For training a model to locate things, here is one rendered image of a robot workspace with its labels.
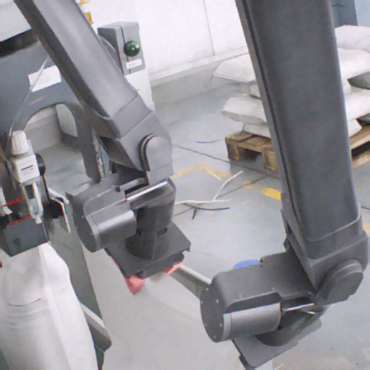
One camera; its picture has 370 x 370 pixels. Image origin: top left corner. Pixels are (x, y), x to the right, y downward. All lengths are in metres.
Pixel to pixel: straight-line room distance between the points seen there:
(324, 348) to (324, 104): 2.12
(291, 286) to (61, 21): 0.39
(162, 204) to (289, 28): 0.49
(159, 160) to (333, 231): 0.33
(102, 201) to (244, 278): 0.27
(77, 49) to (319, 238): 0.37
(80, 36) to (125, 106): 0.10
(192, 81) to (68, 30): 5.31
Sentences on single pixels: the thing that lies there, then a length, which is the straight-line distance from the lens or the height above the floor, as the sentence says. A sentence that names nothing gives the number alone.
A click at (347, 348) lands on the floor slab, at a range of 2.57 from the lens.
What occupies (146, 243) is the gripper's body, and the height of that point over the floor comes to 1.10.
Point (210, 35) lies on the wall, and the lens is 6.24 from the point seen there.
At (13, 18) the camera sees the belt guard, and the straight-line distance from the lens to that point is 1.20.
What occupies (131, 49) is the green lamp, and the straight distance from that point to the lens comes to 1.25.
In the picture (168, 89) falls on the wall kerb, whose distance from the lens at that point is 6.00.
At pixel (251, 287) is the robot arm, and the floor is 1.17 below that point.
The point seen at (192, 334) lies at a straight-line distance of 0.96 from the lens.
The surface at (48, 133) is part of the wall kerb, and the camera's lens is 5.57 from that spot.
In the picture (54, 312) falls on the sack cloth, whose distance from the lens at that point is 1.60.
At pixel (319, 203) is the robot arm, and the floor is 1.26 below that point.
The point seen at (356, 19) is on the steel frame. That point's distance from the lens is 6.87.
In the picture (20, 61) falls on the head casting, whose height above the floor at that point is 1.32.
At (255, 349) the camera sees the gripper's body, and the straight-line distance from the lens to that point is 0.77.
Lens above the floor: 1.49
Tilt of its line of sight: 21 degrees down
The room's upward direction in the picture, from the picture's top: 11 degrees counter-clockwise
